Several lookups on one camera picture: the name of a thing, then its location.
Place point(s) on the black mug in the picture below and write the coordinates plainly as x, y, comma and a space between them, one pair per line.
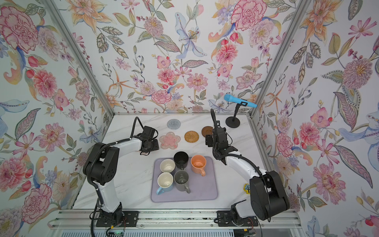
181, 160

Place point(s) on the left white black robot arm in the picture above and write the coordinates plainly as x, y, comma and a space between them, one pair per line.
101, 166

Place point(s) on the dark grey mug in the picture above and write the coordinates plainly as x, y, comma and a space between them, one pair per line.
181, 179

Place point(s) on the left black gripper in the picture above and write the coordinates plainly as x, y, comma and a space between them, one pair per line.
156, 145

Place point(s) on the black microphone stand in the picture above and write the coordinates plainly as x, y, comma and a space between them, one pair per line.
234, 122

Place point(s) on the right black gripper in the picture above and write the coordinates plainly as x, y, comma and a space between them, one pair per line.
209, 140

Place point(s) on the yellow round sticker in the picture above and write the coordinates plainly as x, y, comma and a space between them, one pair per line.
246, 188

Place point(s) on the pink flower coaster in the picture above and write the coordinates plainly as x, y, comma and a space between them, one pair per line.
169, 141

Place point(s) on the brown wooden round coaster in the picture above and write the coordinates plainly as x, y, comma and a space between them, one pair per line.
207, 130

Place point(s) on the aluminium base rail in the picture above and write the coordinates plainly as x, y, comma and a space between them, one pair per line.
149, 219

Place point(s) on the grey mug cream interior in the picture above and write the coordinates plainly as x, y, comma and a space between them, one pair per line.
167, 166

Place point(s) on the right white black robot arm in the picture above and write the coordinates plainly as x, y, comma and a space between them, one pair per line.
267, 195

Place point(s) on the light blue mug cream interior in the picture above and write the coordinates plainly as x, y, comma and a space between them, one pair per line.
165, 183

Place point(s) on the orange mug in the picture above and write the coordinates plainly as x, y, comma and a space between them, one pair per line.
198, 164

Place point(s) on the lavender rectangular mat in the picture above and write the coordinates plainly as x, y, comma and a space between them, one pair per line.
192, 187

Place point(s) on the blue microphone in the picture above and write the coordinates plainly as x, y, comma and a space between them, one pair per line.
230, 98

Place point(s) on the grey round patterned coaster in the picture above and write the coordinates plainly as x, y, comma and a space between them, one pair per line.
173, 124

